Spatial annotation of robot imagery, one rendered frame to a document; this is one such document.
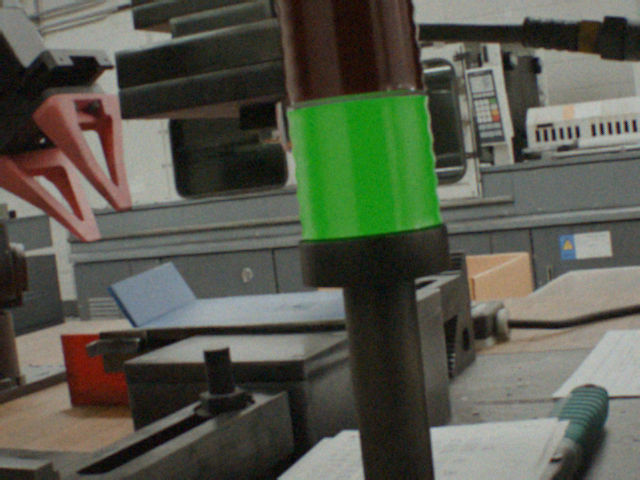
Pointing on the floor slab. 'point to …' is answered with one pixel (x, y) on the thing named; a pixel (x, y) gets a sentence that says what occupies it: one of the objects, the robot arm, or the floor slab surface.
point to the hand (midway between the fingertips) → (102, 214)
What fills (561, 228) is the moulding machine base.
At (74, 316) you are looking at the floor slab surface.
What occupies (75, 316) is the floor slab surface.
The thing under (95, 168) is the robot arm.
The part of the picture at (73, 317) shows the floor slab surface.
